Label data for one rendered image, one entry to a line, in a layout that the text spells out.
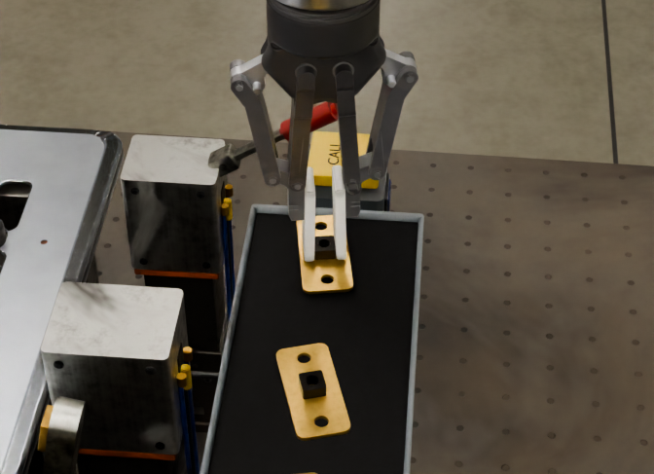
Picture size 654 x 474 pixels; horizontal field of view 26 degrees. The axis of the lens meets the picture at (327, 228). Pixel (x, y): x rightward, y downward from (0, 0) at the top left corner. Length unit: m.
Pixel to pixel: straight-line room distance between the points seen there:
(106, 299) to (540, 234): 0.80
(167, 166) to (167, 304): 0.24
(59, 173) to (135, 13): 2.06
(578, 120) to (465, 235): 1.38
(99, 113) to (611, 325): 1.71
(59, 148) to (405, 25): 2.02
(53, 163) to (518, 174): 0.70
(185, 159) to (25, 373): 0.26
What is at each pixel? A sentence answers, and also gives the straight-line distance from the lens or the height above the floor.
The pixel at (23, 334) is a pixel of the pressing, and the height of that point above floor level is 1.00.
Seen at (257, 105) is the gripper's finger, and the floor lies 1.32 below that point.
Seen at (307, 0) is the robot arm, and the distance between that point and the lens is 0.89.
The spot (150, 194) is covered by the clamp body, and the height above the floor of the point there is 1.04.
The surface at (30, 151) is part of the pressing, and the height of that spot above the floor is 1.00.
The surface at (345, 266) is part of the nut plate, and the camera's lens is 1.07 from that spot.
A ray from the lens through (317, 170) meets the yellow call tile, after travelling 1.17.
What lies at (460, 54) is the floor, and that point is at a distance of 3.33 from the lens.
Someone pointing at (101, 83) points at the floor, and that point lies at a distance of 3.26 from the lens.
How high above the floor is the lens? 1.91
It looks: 42 degrees down
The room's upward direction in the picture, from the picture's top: straight up
